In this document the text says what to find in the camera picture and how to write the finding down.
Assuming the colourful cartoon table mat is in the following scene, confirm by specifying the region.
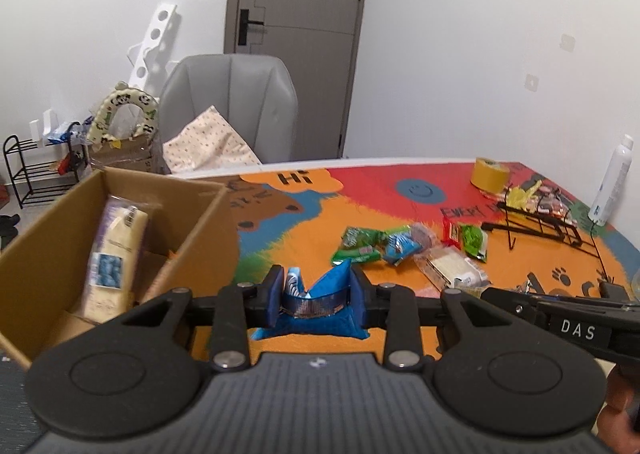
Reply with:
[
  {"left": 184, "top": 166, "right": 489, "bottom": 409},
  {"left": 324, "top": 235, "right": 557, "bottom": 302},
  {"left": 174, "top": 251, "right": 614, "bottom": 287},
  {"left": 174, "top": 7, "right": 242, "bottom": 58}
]
[{"left": 188, "top": 161, "right": 640, "bottom": 365}]

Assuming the clear biscuit pack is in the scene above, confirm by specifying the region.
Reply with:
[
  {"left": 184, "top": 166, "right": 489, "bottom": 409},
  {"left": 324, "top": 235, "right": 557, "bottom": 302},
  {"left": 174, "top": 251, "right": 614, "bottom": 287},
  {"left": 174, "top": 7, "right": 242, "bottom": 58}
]
[{"left": 413, "top": 246, "right": 490, "bottom": 291}]

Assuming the clear candy wrappers pile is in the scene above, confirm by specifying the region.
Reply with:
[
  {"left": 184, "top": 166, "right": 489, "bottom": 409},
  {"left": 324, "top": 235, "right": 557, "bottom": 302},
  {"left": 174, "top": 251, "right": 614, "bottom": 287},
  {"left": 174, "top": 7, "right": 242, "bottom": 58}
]
[{"left": 526, "top": 185, "right": 570, "bottom": 219}]

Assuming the grey chair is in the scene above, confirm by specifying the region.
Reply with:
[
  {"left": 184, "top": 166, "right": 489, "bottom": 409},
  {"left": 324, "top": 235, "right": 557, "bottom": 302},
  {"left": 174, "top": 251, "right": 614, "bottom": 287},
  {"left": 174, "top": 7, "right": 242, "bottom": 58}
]
[{"left": 158, "top": 54, "right": 298, "bottom": 163}]

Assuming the purple clear candy packet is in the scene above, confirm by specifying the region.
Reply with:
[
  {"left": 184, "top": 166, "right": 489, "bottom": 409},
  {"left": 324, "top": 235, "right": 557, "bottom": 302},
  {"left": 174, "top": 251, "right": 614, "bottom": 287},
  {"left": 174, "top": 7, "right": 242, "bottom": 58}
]
[{"left": 409, "top": 222, "right": 439, "bottom": 249}]

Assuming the yellow tape roll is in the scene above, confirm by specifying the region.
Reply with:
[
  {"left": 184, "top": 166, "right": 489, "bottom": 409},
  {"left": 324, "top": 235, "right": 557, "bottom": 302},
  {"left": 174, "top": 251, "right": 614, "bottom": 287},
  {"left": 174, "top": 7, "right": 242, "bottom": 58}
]
[{"left": 470, "top": 157, "right": 510, "bottom": 194}]

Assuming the long white cracker pack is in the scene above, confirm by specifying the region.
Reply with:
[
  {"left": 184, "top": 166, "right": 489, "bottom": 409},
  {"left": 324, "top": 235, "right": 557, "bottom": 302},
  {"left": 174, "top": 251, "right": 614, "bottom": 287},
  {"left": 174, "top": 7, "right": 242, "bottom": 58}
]
[{"left": 78, "top": 196, "right": 149, "bottom": 324}]

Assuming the blue foil snack packet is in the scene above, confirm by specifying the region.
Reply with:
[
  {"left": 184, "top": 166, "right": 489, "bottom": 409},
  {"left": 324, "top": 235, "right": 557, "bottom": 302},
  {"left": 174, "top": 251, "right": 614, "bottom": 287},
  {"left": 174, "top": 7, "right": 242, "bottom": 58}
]
[{"left": 382, "top": 231, "right": 423, "bottom": 266}]

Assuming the black wire rack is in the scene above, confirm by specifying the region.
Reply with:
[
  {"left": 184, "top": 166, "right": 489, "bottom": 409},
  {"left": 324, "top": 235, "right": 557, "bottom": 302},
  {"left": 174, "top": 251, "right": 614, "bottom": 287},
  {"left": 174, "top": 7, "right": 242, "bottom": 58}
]
[{"left": 480, "top": 185, "right": 615, "bottom": 283}]

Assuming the pink snack packet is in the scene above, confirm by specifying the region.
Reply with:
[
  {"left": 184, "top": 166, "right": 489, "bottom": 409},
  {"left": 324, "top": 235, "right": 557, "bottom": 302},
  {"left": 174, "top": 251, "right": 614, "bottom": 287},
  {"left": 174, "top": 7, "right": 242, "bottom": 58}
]
[{"left": 416, "top": 285, "right": 440, "bottom": 298}]

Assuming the panda neck pillow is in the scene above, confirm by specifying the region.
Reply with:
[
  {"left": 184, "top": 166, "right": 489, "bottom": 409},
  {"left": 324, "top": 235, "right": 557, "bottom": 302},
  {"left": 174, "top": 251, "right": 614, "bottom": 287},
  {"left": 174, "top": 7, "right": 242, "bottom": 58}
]
[{"left": 86, "top": 82, "right": 158, "bottom": 145}]

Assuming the grey door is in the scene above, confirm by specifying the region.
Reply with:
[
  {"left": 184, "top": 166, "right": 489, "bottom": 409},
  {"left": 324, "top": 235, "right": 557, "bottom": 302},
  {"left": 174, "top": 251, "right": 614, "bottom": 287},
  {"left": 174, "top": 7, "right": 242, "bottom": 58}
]
[{"left": 224, "top": 0, "right": 363, "bottom": 159}]

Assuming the white perforated board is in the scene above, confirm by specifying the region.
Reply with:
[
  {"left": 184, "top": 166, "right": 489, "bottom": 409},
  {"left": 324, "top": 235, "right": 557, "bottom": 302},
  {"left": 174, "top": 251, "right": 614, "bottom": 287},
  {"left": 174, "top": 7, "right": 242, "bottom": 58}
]
[{"left": 127, "top": 3, "right": 177, "bottom": 90}]

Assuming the black shoe rack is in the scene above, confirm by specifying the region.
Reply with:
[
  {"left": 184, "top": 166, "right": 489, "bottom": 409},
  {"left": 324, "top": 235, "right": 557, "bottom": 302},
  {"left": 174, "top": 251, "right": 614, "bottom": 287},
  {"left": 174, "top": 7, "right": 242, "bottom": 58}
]
[{"left": 2, "top": 121, "right": 89, "bottom": 209}]

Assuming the white spray bottle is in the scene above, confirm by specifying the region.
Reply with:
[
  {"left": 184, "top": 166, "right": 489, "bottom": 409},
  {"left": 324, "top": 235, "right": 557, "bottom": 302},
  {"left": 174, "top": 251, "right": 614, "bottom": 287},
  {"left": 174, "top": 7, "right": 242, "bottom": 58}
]
[{"left": 588, "top": 133, "right": 634, "bottom": 227}]

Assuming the yellow plastic bag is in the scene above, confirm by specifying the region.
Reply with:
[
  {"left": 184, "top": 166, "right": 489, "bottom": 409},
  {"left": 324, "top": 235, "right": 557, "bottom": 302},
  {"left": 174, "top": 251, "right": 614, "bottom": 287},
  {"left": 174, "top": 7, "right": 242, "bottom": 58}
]
[{"left": 504, "top": 180, "right": 542, "bottom": 211}]

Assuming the dotted beige cushion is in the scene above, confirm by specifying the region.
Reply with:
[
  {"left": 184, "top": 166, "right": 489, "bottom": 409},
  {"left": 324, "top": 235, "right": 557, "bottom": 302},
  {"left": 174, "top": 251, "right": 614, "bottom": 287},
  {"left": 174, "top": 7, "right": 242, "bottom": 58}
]
[{"left": 163, "top": 106, "right": 260, "bottom": 174}]

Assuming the blue candy wrapper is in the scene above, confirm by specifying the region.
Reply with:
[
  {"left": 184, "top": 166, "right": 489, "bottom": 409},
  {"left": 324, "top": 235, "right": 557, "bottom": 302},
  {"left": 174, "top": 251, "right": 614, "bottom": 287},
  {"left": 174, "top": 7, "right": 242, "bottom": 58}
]
[{"left": 252, "top": 260, "right": 369, "bottom": 341}]

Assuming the green red snack packet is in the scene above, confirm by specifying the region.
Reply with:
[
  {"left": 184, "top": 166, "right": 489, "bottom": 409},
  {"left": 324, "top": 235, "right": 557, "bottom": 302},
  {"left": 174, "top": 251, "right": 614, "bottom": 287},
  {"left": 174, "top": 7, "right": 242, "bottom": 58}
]
[{"left": 442, "top": 218, "right": 488, "bottom": 263}]

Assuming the brown cardboard box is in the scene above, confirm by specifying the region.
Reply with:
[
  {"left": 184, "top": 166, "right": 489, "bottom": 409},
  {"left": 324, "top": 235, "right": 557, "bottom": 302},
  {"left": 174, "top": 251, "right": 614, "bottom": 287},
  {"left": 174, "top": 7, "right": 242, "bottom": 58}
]
[{"left": 1, "top": 168, "right": 239, "bottom": 368}]

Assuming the right hand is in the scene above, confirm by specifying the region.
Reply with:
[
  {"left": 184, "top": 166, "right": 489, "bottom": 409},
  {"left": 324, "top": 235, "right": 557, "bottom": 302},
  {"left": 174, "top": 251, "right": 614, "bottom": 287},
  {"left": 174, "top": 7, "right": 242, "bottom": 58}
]
[{"left": 597, "top": 366, "right": 640, "bottom": 454}]

